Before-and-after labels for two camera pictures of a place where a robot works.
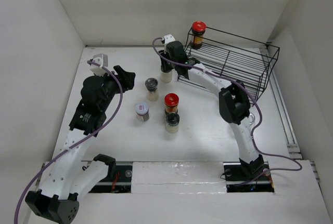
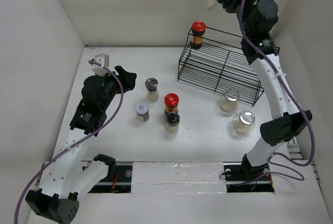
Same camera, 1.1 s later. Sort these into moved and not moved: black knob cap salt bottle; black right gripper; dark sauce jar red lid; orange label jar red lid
Moved: black right gripper
Not moved: black knob cap salt bottle; dark sauce jar red lid; orange label jar red lid
